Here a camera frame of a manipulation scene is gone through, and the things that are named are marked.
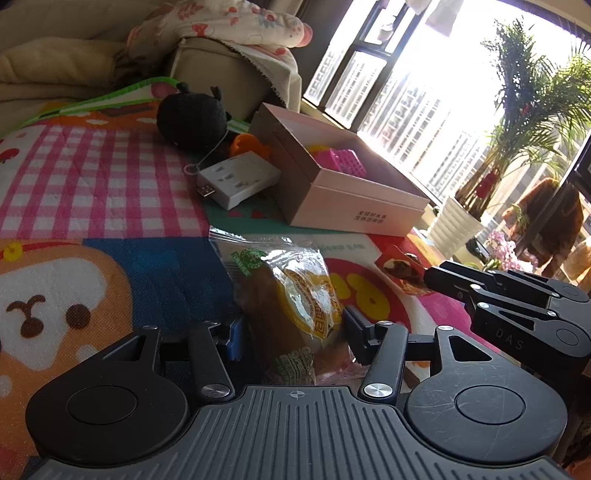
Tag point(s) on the large brown furry plush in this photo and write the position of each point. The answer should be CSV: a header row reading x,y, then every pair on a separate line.
x,y
549,217

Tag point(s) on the orange plastic toy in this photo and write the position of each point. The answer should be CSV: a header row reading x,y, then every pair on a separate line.
x,y
244,143

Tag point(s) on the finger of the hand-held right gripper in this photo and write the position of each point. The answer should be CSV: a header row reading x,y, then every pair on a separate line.
x,y
445,279
512,300

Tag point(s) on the floral printed quilt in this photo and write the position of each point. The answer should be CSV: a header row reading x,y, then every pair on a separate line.
x,y
221,18

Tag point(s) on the white ribbed plant pot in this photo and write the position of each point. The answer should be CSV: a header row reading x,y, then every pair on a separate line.
x,y
455,226

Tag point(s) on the red snack packet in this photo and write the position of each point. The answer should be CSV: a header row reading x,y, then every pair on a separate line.
x,y
399,267

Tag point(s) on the pink plastic basket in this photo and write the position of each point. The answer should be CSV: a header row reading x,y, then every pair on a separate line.
x,y
344,161

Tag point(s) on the pink cardboard box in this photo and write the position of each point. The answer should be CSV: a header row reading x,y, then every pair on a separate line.
x,y
351,207

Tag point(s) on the black plush toy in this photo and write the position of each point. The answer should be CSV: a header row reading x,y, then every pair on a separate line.
x,y
194,120

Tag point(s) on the yellow label bread packet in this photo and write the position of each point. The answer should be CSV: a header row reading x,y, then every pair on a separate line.
x,y
295,295

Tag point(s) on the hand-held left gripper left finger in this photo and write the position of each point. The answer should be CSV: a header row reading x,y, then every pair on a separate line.
x,y
236,341

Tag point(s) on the white power adapter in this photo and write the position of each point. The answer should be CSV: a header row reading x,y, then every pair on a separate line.
x,y
240,180

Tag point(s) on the beige woven cloth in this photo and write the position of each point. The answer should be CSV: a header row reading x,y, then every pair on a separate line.
x,y
286,78

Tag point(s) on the beige folded blanket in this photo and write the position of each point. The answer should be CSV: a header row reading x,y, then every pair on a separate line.
x,y
46,69

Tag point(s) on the dark window frame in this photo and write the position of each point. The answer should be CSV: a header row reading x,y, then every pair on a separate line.
x,y
351,23

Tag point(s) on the pink flowers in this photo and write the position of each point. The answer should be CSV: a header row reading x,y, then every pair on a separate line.
x,y
503,249

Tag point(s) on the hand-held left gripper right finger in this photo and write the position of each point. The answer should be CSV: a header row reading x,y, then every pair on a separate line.
x,y
355,337

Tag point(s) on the colourful printed play mat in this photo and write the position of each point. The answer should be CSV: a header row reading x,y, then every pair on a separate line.
x,y
92,184

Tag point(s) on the beige sofa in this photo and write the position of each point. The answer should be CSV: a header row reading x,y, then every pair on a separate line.
x,y
69,18

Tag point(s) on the green palm plant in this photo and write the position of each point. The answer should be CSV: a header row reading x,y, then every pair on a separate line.
x,y
531,106

